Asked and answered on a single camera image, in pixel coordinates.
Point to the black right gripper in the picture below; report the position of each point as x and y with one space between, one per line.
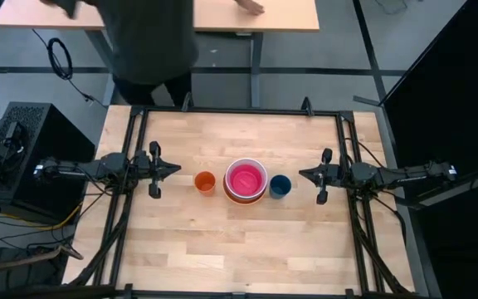
336 174

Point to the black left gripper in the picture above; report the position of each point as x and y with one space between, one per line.
143 166

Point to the blue plastic cup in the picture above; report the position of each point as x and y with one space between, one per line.
280 186

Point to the orange plastic cup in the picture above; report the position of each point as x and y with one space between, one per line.
205 182

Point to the white plastic bowl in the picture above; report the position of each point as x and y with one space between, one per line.
226 176

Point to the pink plastic bowl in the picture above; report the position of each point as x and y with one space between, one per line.
246 179

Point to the red-orange plastic bowl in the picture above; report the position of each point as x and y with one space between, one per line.
243 202

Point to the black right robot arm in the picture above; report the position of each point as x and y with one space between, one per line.
401 174

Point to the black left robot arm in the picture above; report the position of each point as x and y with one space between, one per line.
89 168

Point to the dark floor bar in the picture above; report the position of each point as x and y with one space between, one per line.
367 100

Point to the black computer tower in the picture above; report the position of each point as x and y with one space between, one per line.
52 137

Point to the person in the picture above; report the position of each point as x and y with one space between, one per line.
152 41

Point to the black partition panel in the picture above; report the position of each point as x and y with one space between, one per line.
450 104

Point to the light wooden desk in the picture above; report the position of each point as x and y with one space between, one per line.
284 16

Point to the person's hand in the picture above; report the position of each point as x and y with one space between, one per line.
250 6

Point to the black metal table frame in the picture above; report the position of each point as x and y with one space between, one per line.
243 110

